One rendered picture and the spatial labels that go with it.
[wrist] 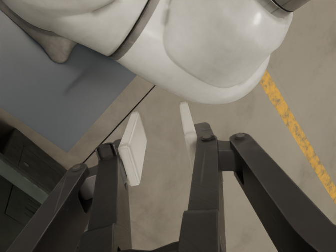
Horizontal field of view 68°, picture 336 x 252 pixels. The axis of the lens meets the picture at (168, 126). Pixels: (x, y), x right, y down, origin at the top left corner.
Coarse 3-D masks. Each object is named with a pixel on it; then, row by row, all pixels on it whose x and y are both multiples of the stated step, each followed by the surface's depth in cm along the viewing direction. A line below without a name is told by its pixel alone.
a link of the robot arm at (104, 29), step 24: (24, 0) 23; (48, 0) 22; (72, 0) 22; (96, 0) 23; (120, 0) 25; (144, 0) 26; (48, 24) 29; (72, 24) 26; (96, 24) 26; (120, 24) 27; (96, 48) 31
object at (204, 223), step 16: (208, 144) 14; (208, 160) 13; (192, 176) 12; (208, 176) 11; (192, 192) 11; (208, 192) 10; (192, 208) 10; (208, 208) 9; (192, 224) 8; (208, 224) 8; (224, 224) 11; (192, 240) 8; (208, 240) 8; (224, 240) 10
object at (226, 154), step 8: (200, 128) 18; (208, 128) 17; (224, 144) 15; (224, 152) 14; (232, 152) 14; (224, 160) 14; (232, 160) 14; (224, 168) 15; (232, 168) 14; (240, 168) 14
